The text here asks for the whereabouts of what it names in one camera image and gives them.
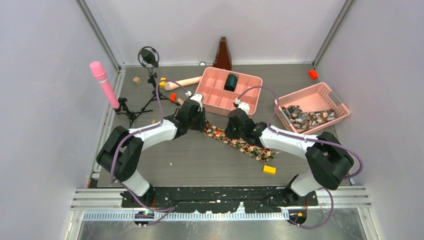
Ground floral patterned necktie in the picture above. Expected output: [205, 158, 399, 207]
[202, 122, 276, 163]

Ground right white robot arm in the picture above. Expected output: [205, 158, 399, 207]
[225, 108, 354, 205]

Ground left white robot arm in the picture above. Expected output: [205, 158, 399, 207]
[96, 93, 206, 207]

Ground patterned ties in basket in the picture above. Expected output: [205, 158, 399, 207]
[282, 105, 337, 130]

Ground wooden cylinder block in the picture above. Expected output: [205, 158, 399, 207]
[177, 98, 184, 106]

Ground small orange block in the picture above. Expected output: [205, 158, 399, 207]
[170, 93, 177, 102]

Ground pink divided organizer tray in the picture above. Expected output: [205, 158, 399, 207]
[195, 67, 263, 117]

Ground yellow cube block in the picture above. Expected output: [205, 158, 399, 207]
[159, 77, 167, 88]

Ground dark green rolled tie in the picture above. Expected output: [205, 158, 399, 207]
[223, 73, 238, 92]

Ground yellow block near front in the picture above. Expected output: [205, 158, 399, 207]
[262, 165, 277, 175]

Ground wooden cube block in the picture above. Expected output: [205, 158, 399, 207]
[132, 77, 142, 86]

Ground brown wooden metronome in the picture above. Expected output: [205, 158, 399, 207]
[212, 36, 232, 71]

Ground pink perforated basket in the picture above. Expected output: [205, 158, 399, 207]
[274, 82, 351, 135]

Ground black microphone with tripod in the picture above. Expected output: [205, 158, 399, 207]
[116, 46, 173, 128]

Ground red block far corner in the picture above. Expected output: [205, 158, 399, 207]
[308, 69, 319, 80]

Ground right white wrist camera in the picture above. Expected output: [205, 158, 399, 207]
[233, 98, 250, 115]

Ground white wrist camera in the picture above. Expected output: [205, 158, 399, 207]
[233, 98, 250, 115]
[185, 90, 204, 112]

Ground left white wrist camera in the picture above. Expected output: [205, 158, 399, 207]
[185, 90, 204, 112]

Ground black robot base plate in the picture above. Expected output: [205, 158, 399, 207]
[120, 186, 319, 224]

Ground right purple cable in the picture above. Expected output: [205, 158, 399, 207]
[235, 86, 364, 231]

